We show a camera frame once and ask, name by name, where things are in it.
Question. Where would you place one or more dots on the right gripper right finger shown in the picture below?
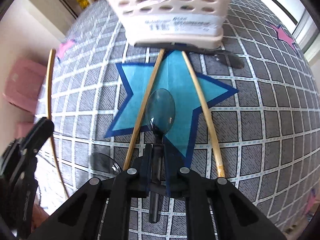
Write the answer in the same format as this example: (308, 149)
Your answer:
(173, 161)

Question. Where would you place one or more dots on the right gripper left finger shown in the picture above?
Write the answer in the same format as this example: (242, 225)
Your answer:
(142, 179)

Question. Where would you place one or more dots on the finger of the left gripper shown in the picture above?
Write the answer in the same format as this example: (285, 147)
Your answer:
(37, 136)

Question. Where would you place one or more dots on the bamboo chopstick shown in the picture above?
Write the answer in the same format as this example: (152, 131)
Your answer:
(208, 118)
(141, 112)

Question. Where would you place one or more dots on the plain wooden chopstick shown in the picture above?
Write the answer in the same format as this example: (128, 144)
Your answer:
(49, 77)

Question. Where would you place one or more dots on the steel spoon dark handle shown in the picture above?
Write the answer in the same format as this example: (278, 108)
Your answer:
(218, 54)

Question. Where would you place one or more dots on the pink stool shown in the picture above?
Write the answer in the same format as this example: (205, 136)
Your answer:
(19, 96)

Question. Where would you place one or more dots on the grey checkered tablecloth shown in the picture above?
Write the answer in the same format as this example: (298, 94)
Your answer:
(266, 115)

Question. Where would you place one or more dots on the beige plastic utensil caddy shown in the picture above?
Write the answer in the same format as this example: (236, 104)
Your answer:
(197, 23)

